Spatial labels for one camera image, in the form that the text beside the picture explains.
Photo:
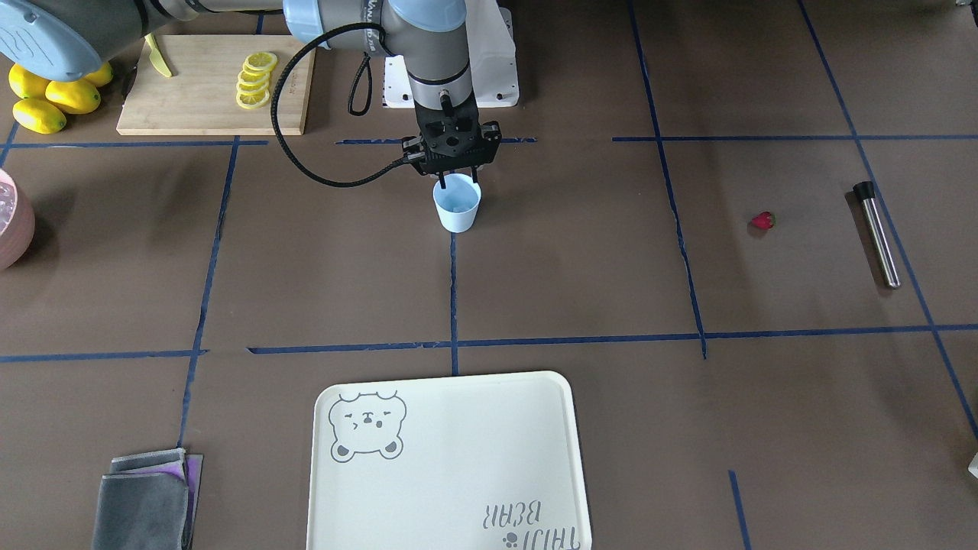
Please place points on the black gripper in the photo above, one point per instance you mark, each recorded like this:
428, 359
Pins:
491, 141

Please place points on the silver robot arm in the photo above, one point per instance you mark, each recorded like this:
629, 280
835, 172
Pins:
63, 40

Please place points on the light blue plastic cup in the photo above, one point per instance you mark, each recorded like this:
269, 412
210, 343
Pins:
458, 206

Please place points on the pink bowl of ice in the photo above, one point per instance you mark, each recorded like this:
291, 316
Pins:
17, 223

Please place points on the lemon slices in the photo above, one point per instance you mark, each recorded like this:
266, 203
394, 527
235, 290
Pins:
253, 87

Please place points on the wooden cutting board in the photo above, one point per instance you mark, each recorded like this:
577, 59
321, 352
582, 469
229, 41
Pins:
199, 98

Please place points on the cream bear tray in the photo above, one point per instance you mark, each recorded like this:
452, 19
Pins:
468, 462

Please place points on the red strawberry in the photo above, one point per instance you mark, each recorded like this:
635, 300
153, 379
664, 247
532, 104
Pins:
764, 221

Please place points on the yellow plastic knife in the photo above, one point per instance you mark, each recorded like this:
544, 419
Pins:
156, 57

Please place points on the yellow lemon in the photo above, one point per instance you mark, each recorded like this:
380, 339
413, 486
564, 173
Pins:
39, 116
25, 84
101, 77
76, 98

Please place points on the steel muddler black tip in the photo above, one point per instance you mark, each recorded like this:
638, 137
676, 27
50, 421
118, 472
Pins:
865, 194

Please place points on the grey folded cloth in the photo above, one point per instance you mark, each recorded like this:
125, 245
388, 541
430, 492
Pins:
149, 501

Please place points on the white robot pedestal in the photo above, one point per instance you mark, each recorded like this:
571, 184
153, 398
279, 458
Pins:
492, 55

